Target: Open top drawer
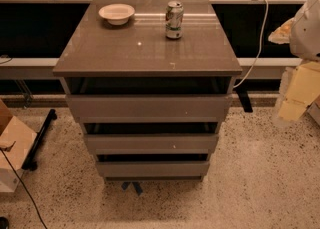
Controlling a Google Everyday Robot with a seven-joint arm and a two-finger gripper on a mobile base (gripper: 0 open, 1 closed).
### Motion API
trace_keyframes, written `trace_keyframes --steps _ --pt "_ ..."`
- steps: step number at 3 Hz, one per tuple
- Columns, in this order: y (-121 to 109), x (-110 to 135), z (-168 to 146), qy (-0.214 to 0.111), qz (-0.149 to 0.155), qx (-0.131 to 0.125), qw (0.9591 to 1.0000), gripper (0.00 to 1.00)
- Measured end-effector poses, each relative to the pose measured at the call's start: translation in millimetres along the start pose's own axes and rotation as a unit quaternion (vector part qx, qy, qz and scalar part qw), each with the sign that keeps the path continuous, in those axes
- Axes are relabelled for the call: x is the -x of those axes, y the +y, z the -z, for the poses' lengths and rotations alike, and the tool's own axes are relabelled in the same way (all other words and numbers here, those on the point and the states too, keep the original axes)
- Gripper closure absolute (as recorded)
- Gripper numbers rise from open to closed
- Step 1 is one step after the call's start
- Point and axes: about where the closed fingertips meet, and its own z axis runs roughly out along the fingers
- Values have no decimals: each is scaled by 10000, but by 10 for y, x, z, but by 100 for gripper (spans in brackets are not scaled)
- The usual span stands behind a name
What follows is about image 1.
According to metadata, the white cable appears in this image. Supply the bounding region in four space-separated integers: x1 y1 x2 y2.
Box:
232 0 270 90

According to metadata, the grey top drawer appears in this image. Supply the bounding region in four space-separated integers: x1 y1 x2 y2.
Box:
66 95 231 123

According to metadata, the grey middle drawer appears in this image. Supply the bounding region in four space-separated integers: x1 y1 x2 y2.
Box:
84 134 218 154

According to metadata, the grey bottom drawer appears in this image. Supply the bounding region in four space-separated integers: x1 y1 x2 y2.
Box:
96 161 209 178

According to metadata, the black stand leg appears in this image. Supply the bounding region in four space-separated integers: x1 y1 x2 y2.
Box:
22 109 57 171

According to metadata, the black bracket under rail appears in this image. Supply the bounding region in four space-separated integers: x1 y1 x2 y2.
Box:
236 89 253 113

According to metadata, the black cable on floor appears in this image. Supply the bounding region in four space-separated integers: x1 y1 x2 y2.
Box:
0 147 49 229

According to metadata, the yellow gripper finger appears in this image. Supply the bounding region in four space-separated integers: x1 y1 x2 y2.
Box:
268 18 294 44

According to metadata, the cardboard box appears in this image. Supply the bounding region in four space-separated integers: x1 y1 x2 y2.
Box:
0 100 37 193

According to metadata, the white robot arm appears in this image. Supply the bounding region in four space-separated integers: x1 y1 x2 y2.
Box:
268 0 320 121

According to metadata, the grey drawer cabinet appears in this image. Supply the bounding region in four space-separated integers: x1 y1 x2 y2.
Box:
53 0 241 182

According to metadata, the grey drawer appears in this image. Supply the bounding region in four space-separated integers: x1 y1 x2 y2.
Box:
66 95 231 123
84 134 218 154
96 161 209 178

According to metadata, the white paper bowl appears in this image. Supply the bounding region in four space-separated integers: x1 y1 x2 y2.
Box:
98 4 135 26

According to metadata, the green and white soda can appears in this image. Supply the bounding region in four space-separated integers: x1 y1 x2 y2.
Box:
165 1 184 39

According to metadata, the blue tape cross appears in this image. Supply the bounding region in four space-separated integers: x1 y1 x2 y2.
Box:
120 181 144 196

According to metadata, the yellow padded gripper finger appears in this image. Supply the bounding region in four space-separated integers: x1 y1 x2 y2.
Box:
278 61 320 121

